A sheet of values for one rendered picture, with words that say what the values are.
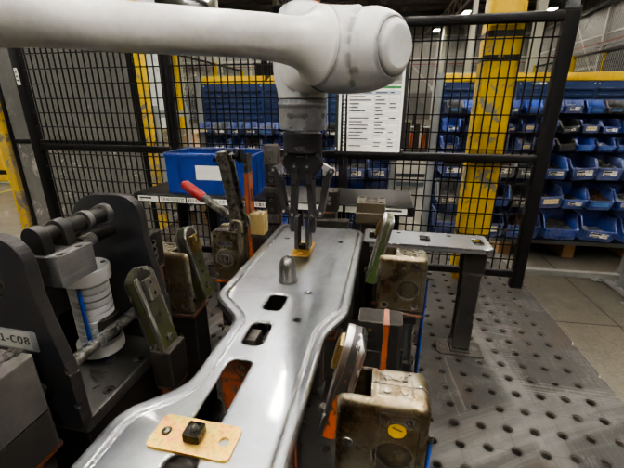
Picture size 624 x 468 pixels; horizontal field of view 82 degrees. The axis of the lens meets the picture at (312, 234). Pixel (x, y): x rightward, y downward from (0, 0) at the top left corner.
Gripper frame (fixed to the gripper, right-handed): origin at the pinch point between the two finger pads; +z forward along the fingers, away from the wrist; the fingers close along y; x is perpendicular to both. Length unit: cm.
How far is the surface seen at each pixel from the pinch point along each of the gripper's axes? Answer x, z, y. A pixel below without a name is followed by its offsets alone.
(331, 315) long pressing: -22.2, 5.3, 9.6
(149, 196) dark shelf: 32, 3, -59
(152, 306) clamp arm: -33.3, 0.1, -12.7
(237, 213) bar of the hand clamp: -1.8, -3.7, -13.8
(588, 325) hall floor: 156, 105, 147
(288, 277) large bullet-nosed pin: -14.0, 3.8, 0.5
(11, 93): 158, -33, -249
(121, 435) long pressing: -47.6, 5.3, -7.3
